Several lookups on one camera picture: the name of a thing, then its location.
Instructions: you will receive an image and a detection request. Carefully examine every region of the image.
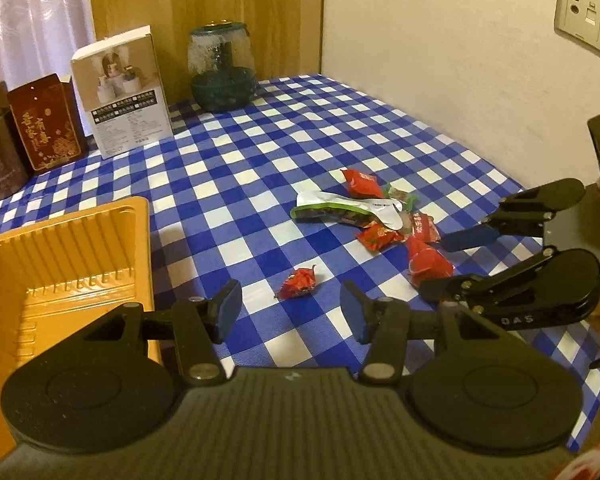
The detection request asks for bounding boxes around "blue white checkered tablecloth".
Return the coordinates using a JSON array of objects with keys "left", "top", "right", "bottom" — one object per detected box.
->
[{"left": 0, "top": 74, "right": 600, "bottom": 453}]

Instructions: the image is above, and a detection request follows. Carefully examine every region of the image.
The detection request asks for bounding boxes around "yellow plastic tray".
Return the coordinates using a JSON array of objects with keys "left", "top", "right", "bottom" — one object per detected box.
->
[{"left": 0, "top": 196, "right": 163, "bottom": 480}]

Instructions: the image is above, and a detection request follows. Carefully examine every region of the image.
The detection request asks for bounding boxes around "green snack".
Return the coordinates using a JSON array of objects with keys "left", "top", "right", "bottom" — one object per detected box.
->
[{"left": 384, "top": 183, "right": 418, "bottom": 211}]

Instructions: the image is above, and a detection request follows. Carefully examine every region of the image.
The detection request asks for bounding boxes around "white product box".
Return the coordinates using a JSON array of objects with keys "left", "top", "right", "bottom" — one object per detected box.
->
[{"left": 70, "top": 25, "right": 174, "bottom": 160}]

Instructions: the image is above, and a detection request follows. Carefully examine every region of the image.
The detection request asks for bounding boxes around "white wall socket panel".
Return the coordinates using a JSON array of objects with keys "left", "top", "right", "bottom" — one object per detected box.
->
[{"left": 553, "top": 0, "right": 600, "bottom": 53}]

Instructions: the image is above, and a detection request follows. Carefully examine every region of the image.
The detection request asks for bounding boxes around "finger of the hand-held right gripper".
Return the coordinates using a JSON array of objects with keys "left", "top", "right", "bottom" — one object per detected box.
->
[
  {"left": 419, "top": 246, "right": 561, "bottom": 311},
  {"left": 437, "top": 187, "right": 556, "bottom": 253}
]

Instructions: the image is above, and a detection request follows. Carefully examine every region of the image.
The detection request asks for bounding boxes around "white green snack pouch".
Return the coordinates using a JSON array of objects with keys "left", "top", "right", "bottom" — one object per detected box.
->
[{"left": 290, "top": 187, "right": 405, "bottom": 233}]

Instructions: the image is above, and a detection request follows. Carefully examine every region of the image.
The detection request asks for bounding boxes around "sheer pink curtain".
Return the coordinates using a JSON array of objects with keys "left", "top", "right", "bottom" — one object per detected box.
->
[{"left": 0, "top": 0, "right": 97, "bottom": 91}]

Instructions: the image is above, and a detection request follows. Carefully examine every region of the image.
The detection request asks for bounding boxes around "red snack packet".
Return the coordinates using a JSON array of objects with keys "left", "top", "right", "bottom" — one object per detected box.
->
[
  {"left": 405, "top": 237, "right": 454, "bottom": 288},
  {"left": 341, "top": 168, "right": 385, "bottom": 201},
  {"left": 355, "top": 222, "right": 406, "bottom": 256},
  {"left": 409, "top": 212, "right": 441, "bottom": 245}
]

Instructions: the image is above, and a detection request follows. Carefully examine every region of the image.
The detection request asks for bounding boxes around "red gold printed box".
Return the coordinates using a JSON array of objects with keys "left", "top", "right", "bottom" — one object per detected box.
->
[{"left": 7, "top": 73, "right": 87, "bottom": 177}]

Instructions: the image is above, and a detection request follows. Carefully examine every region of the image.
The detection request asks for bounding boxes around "brown cylindrical canister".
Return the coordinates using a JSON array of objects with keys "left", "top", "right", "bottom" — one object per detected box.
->
[{"left": 0, "top": 81, "right": 29, "bottom": 200}]

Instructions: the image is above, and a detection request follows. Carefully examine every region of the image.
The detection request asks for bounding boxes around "small red candy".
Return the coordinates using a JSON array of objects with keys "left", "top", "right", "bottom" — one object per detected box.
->
[{"left": 275, "top": 267, "right": 317, "bottom": 301}]

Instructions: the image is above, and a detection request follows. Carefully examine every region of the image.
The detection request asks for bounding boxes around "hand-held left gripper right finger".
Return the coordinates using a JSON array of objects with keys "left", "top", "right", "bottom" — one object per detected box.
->
[{"left": 340, "top": 280, "right": 506, "bottom": 386}]

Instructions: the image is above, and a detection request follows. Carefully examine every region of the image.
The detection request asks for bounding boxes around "clear brown cake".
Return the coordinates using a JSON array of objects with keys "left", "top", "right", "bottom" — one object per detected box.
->
[{"left": 394, "top": 209, "right": 417, "bottom": 236}]

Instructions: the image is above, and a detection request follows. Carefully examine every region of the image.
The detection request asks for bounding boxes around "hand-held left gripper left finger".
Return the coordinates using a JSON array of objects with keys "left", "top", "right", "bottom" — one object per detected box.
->
[{"left": 82, "top": 279, "right": 243, "bottom": 387}]

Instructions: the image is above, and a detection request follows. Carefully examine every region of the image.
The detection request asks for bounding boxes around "glass jar with green lid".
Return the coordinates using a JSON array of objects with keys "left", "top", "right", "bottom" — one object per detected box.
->
[{"left": 187, "top": 20, "right": 257, "bottom": 112}]

